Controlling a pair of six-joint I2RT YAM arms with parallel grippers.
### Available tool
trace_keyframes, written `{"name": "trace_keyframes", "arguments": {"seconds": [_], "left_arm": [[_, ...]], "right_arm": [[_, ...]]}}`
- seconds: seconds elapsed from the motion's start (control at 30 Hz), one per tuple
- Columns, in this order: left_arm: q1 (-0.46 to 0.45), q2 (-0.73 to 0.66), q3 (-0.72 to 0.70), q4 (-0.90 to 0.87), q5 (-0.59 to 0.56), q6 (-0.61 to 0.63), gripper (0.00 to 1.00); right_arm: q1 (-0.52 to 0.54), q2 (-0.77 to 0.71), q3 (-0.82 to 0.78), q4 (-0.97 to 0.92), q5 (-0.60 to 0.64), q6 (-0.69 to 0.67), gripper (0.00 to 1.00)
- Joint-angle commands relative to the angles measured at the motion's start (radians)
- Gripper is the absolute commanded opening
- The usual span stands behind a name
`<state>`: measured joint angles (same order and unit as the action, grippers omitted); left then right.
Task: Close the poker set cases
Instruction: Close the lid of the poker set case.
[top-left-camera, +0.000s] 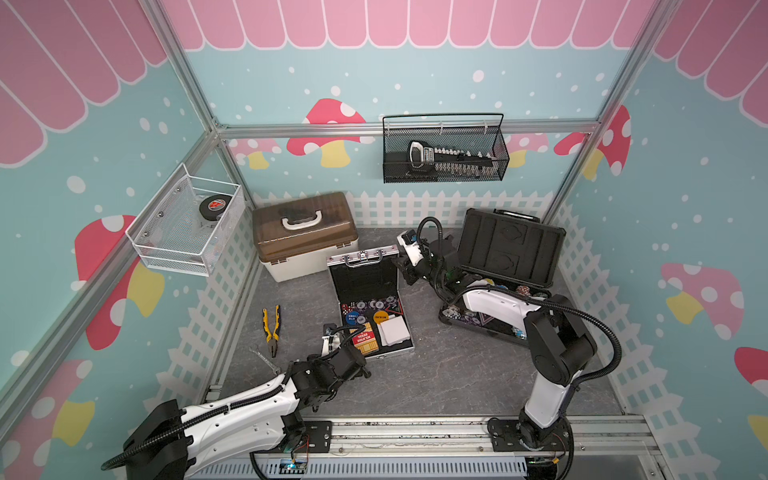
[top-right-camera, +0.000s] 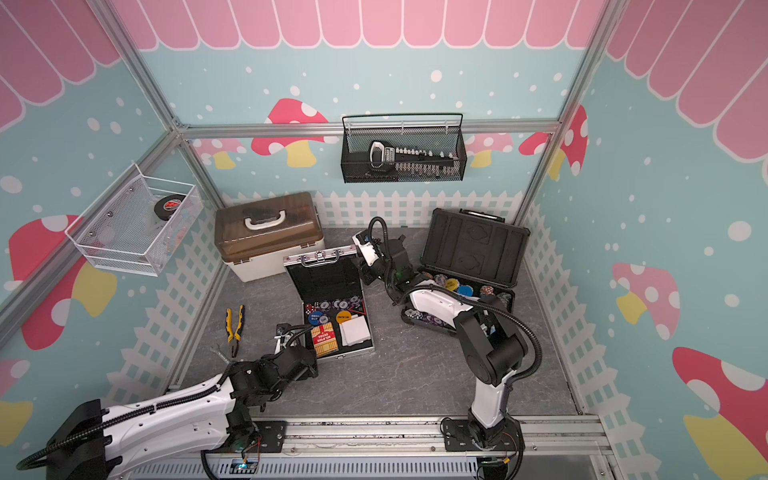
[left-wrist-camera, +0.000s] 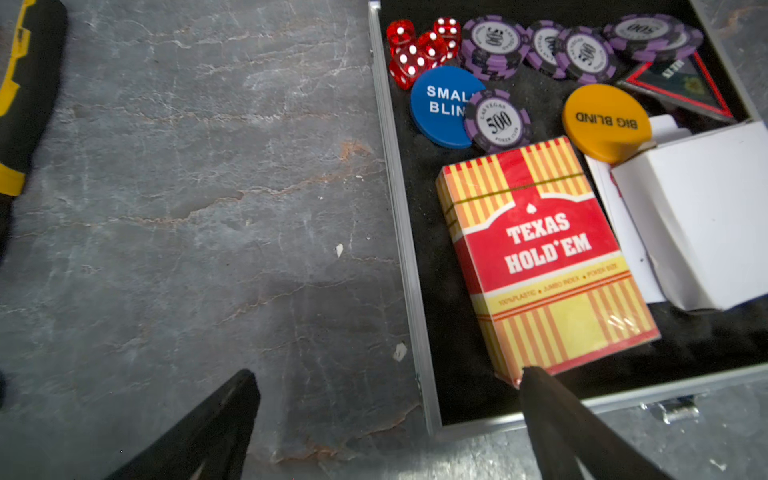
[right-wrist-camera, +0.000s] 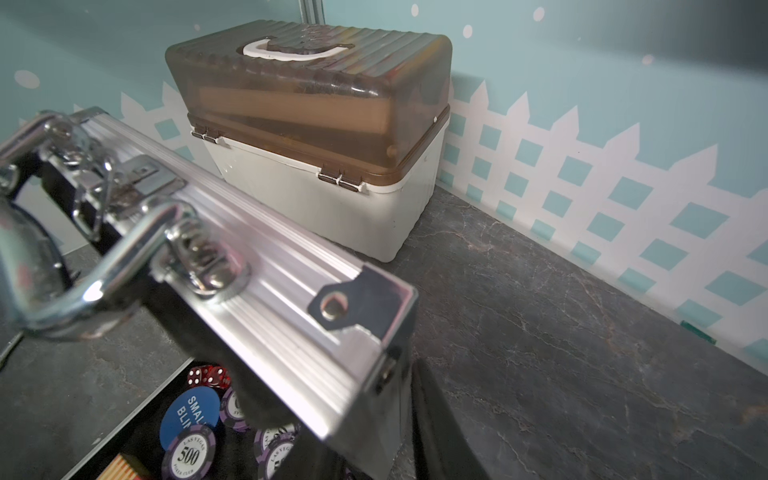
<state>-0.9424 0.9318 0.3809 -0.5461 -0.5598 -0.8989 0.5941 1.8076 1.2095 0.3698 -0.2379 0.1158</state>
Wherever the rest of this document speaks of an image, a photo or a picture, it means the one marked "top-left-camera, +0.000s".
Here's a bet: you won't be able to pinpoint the black plastic poker case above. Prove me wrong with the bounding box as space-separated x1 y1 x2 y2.
437 207 567 349

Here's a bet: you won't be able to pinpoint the silver aluminium poker case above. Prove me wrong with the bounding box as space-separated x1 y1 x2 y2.
327 245 414 358

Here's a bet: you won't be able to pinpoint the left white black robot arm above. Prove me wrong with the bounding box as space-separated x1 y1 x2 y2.
100 342 370 479

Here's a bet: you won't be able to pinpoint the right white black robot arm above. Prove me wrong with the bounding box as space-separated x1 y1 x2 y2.
395 216 623 451

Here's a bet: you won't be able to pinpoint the socket bit set holder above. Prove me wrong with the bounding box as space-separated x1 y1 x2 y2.
406 141 498 177

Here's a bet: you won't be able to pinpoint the orange playing card deck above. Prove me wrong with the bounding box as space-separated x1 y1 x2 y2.
352 323 379 356

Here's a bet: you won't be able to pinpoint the white card deck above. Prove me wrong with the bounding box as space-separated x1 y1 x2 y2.
378 316 411 346

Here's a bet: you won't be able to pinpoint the small green circuit board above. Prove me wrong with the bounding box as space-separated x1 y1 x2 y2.
278 459 306 475

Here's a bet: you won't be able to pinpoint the brown lid storage box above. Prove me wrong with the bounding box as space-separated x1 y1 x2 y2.
252 192 359 283

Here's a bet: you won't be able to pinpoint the black tape roll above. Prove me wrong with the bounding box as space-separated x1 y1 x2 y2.
199 194 233 221

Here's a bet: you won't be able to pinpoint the yellow handled pliers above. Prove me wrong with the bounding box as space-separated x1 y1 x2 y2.
262 305 281 358

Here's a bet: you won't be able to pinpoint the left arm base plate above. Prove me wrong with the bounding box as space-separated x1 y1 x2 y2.
279 421 333 453

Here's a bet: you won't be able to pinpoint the black wire wall basket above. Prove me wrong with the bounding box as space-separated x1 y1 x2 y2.
381 113 509 183

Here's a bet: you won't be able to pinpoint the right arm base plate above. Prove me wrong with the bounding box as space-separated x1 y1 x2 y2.
486 417 573 454

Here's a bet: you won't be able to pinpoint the white wire wall basket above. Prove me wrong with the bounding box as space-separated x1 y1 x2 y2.
125 164 246 277

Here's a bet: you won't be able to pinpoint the aluminium front rail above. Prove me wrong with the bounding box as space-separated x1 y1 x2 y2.
188 415 672 479

